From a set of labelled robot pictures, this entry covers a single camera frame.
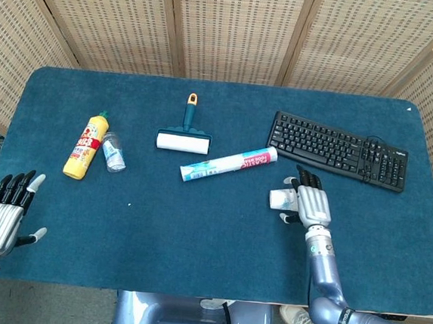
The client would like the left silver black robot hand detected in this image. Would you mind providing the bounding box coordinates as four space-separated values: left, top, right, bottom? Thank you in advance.
0 167 53 262

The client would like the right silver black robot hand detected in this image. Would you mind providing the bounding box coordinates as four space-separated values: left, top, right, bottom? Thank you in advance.
277 163 336 233

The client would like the white paper cup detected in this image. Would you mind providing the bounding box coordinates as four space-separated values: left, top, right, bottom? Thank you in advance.
268 188 300 212

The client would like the black computer keyboard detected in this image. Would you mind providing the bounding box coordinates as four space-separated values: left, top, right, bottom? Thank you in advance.
263 110 412 193

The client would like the plastic food wrap roll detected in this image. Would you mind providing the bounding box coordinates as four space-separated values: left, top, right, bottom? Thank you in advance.
178 138 280 190

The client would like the yellow squeeze bottle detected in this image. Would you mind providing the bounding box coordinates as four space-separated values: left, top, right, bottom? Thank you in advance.
61 106 112 184

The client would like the clear plastic water bottle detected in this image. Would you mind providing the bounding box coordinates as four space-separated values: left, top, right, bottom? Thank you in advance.
99 130 129 174

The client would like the blue felt table mat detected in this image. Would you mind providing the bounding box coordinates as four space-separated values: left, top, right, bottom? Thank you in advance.
0 62 433 319

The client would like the teal lint roller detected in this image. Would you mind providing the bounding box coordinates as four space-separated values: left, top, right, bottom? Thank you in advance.
154 90 217 157

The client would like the blue-grey robot torso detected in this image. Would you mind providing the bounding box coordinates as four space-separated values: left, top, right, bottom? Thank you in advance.
110 289 277 324

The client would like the woven bamboo folding screen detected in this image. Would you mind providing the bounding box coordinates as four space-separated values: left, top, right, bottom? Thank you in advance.
0 0 433 242

